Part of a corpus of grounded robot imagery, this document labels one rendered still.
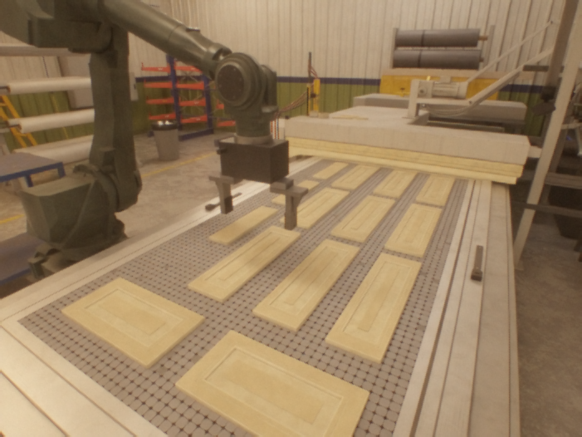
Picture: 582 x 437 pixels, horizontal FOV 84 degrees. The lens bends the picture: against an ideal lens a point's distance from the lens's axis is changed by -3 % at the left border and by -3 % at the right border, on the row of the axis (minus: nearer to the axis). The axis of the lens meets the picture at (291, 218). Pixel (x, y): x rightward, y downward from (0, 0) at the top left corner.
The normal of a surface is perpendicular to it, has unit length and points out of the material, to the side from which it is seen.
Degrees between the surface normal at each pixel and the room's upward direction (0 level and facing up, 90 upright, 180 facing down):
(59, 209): 90
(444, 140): 90
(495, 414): 0
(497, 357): 0
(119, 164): 85
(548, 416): 0
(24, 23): 90
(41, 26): 113
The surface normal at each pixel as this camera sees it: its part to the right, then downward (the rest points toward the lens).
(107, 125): -0.45, 0.21
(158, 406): 0.00, -0.91
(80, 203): 0.87, 0.20
